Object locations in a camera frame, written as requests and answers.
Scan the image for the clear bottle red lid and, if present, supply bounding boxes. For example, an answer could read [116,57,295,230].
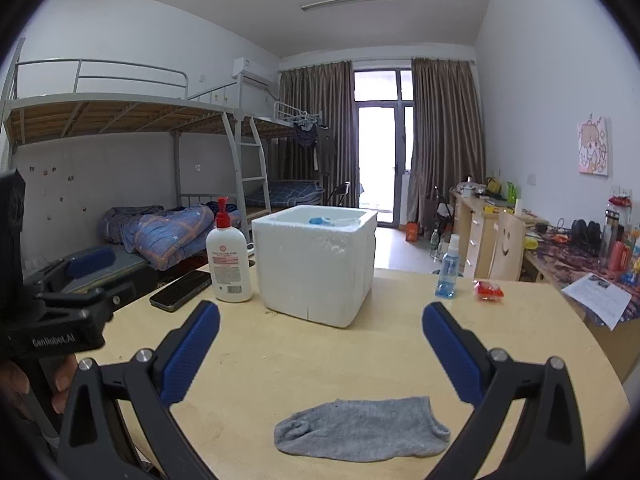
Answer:
[602,195,632,262]

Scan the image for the grey sock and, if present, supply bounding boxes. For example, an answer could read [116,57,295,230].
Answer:
[273,396,452,463]

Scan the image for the red white packet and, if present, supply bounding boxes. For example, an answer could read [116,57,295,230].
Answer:
[473,280,506,303]

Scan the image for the black folding chair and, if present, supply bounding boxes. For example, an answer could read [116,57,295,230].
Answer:
[325,181,352,209]

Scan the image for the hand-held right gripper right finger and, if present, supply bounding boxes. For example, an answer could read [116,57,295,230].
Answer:
[421,301,588,480]

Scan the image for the black hand cart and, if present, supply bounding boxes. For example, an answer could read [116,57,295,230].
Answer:
[432,187,454,231]

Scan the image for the blue spray bottle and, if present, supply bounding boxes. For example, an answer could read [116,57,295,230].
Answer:
[434,233,462,301]

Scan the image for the cartoon wall poster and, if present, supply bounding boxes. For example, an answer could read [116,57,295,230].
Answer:
[577,116,612,178]

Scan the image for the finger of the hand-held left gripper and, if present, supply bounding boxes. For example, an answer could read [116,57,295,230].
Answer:
[22,246,119,292]
[34,280,137,326]

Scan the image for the person's left hand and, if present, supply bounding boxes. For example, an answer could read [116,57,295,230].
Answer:
[0,352,80,431]

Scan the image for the light wooden desk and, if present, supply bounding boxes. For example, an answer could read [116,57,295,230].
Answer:
[449,187,547,281]

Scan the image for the hanging dark clothes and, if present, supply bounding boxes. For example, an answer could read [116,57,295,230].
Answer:
[292,122,336,152]

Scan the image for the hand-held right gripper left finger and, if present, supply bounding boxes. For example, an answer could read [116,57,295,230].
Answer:
[56,300,222,480]

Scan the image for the black smartphone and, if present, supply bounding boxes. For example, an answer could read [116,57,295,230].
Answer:
[149,270,213,314]

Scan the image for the black headphones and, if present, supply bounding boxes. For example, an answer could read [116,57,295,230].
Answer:
[570,219,604,251]

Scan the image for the white air conditioner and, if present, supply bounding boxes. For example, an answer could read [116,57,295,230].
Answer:
[232,56,277,87]

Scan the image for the ceiling tube lamp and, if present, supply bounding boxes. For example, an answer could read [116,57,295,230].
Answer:
[300,0,396,12]

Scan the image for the blue orange quilt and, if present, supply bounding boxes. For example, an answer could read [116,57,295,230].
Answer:
[103,204,242,271]

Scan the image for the white lotion pump bottle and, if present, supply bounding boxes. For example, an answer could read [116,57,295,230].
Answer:
[206,196,254,304]

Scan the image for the wooden smiley chair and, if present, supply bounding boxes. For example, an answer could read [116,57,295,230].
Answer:
[487,208,526,282]

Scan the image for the glass balcony door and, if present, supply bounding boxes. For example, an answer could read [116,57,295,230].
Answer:
[352,67,416,226]

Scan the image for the blue clear plastic item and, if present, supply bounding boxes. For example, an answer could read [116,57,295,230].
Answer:
[307,215,359,229]

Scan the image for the printed paper sheet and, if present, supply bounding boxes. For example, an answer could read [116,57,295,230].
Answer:
[561,272,633,331]

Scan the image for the brown curtain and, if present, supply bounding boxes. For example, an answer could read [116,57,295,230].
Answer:
[278,60,357,211]
[411,57,487,228]

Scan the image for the white foam box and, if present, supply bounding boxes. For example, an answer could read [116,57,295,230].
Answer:
[251,204,378,330]

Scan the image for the grey metal bunk bed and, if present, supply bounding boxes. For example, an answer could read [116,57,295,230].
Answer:
[0,37,267,272]
[249,101,332,212]

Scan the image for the blue plaid bedding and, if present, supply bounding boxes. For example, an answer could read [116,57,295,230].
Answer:
[245,180,325,207]

